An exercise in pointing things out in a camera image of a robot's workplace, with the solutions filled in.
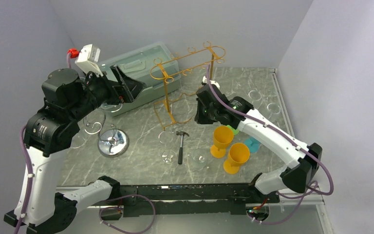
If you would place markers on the orange wine glass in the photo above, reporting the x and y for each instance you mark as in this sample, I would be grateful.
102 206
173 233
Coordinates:
222 138
238 155

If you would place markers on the chrome tree glass rack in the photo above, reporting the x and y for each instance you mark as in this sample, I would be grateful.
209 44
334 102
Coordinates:
111 141

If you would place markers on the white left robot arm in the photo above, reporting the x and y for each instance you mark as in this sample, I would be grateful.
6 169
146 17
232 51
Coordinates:
45 141

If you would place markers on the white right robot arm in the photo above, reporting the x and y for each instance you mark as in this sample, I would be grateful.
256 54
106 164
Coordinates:
301 160

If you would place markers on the clear plastic storage box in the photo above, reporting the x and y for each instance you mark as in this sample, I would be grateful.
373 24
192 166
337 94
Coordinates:
138 64

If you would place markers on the black handled hammer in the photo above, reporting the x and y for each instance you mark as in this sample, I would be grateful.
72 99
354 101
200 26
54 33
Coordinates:
182 134

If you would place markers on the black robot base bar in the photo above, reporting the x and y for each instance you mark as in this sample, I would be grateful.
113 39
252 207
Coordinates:
232 198

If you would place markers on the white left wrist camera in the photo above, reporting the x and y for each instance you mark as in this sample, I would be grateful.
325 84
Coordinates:
86 59

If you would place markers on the clear wine glass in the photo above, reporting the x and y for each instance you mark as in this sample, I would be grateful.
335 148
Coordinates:
273 112
256 98

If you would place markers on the clear glass chrome rack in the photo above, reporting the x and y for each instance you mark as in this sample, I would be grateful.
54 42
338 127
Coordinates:
79 139
166 139

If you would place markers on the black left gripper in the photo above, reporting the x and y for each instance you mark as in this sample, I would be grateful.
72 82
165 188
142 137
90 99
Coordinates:
127 92

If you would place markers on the blue wine glass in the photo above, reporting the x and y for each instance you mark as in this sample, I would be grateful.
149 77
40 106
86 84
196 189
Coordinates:
252 144

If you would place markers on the gold wire glass rack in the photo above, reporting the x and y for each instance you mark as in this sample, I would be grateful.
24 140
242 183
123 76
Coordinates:
181 77

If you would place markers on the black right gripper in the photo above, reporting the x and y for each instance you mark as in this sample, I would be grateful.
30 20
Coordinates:
199 119

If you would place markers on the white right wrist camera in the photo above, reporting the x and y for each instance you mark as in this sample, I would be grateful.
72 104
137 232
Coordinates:
212 83

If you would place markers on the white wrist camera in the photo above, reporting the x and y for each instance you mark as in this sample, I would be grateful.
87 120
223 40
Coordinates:
86 59
212 83

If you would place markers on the green wine glass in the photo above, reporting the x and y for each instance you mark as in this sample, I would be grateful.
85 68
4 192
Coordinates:
235 131

